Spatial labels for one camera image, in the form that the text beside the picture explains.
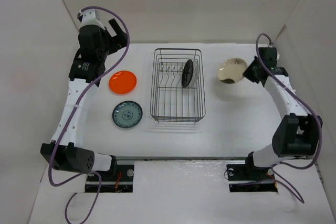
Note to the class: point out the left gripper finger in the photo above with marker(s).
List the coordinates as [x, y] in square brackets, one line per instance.
[119, 41]
[115, 26]

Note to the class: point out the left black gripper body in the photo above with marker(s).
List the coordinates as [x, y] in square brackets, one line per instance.
[107, 48]

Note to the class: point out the cream floral plate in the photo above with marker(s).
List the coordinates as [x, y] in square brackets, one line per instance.
[231, 71]

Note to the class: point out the orange plate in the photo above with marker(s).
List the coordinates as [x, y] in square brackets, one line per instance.
[122, 82]

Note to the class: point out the clear glass plate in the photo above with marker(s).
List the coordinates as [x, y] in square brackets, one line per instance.
[195, 74]

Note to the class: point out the black plate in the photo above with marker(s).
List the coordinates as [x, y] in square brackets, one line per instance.
[187, 73]

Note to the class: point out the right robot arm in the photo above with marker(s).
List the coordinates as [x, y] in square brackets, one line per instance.
[298, 132]

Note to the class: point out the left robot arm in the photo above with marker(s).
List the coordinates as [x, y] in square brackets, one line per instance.
[65, 151]

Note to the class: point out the blue patterned plate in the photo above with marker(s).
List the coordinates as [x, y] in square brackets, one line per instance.
[127, 114]

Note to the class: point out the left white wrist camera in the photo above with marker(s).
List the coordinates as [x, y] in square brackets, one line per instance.
[89, 17]

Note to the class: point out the grey wire dish rack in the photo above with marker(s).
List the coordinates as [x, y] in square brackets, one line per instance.
[169, 101]

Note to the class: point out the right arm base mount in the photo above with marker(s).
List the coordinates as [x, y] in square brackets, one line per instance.
[243, 179]

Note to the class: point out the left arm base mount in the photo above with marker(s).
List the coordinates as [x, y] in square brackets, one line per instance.
[120, 182]

